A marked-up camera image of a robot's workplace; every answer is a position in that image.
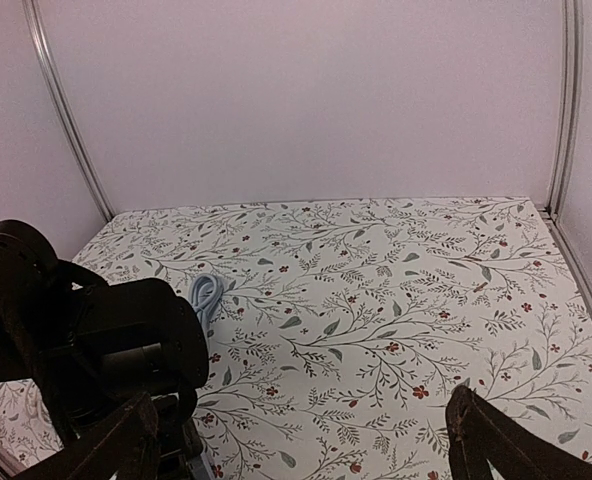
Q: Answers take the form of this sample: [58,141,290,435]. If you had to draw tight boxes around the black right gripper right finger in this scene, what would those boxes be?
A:
[445,385,592,479]

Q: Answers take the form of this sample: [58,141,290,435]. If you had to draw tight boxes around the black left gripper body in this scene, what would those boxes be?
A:
[67,278,209,479]

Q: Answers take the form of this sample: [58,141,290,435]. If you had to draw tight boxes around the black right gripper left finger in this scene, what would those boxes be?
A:
[15,392,160,480]

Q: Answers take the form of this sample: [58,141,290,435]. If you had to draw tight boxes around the light blue power strip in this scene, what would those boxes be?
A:
[189,452,214,480]

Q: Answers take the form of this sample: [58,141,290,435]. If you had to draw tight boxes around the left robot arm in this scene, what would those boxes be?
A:
[0,220,212,479]

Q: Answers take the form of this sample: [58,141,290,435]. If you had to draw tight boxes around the floral patterned table mat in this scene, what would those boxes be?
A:
[0,195,592,480]

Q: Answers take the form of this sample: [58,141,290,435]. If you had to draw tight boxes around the light blue coiled cable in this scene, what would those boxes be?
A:
[189,273,226,339]

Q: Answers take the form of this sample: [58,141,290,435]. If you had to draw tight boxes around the left aluminium frame post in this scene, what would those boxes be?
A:
[22,0,115,223]

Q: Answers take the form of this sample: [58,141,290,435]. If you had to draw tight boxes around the aluminium frame post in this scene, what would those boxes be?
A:
[22,0,115,223]
[545,0,584,223]

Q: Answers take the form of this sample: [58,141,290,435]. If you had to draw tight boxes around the right aluminium frame post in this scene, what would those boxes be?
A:
[545,0,584,223]

